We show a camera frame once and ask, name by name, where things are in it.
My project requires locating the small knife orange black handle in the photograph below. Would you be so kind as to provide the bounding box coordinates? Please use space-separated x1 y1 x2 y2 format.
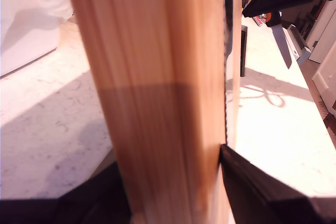
250 0 293 70

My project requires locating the wooden magnetic knife block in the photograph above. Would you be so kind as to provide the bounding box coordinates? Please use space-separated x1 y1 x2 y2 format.
64 0 243 224

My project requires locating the grey box device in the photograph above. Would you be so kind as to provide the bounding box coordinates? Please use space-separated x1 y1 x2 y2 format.
287 24 312 65

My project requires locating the black container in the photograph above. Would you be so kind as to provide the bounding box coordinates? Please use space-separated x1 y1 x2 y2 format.
240 24 249 78

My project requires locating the white cabinet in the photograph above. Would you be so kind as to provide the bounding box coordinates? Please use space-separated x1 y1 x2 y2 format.
307 0 336 120

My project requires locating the white kettle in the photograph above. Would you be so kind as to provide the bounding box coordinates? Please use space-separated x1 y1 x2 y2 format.
0 0 76 78

